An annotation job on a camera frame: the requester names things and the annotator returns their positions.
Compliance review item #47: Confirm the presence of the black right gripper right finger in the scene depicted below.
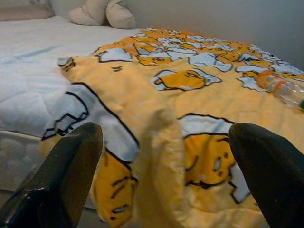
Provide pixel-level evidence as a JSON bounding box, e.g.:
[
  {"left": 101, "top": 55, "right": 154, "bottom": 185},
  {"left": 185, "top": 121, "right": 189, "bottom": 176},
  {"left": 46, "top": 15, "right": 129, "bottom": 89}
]
[{"left": 228, "top": 123, "right": 304, "bottom": 228}]

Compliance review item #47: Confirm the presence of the yellow cartoon print blanket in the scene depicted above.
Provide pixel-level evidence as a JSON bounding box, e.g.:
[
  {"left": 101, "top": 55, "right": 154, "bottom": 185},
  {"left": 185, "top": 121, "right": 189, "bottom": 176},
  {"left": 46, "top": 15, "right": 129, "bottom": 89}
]
[{"left": 39, "top": 25, "right": 304, "bottom": 228}]

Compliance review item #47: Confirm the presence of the white quilted mattress pad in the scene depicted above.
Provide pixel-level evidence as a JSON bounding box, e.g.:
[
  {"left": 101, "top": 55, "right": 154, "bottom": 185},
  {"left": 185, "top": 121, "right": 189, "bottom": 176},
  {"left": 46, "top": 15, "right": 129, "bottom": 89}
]
[{"left": 0, "top": 15, "right": 148, "bottom": 138}]

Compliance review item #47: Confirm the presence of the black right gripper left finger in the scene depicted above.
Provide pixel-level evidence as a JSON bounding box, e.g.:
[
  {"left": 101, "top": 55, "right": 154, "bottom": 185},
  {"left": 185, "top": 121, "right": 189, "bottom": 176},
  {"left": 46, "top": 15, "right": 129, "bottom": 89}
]
[{"left": 0, "top": 122, "right": 104, "bottom": 228}]

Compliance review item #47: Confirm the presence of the beige plush toy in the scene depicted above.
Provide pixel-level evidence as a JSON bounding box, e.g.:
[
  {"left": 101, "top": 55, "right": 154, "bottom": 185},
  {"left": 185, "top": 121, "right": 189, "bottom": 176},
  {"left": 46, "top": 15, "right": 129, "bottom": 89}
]
[{"left": 67, "top": 0, "right": 136, "bottom": 30}]

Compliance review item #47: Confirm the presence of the clear plastic bottle orange cap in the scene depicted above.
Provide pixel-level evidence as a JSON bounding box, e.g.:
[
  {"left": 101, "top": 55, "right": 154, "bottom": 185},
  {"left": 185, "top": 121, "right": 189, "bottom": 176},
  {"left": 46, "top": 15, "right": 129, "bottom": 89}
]
[{"left": 256, "top": 70, "right": 304, "bottom": 109}]

